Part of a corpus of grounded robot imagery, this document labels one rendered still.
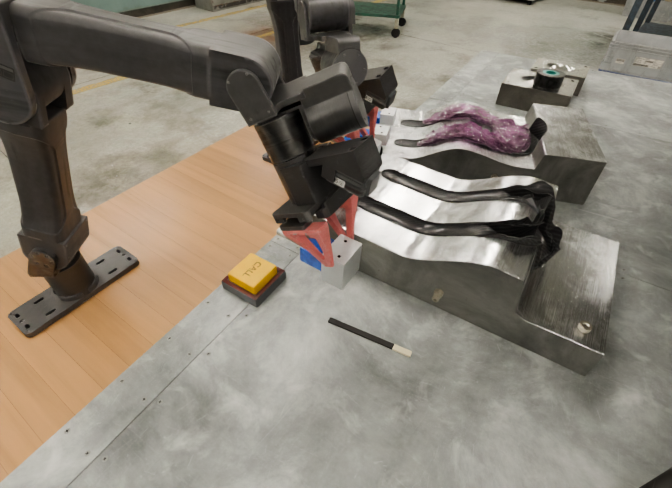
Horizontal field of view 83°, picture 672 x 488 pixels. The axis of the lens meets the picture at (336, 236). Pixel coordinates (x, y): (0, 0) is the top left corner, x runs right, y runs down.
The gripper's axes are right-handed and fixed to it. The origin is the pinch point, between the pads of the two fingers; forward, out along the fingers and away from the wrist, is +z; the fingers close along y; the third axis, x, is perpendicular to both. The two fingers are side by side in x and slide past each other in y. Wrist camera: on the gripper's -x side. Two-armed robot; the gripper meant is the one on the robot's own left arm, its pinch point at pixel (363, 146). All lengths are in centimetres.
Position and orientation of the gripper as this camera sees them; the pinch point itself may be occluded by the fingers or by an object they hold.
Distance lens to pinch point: 77.9
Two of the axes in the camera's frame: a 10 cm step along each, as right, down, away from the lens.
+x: -7.5, -1.4, 6.4
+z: 3.8, 7.0, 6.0
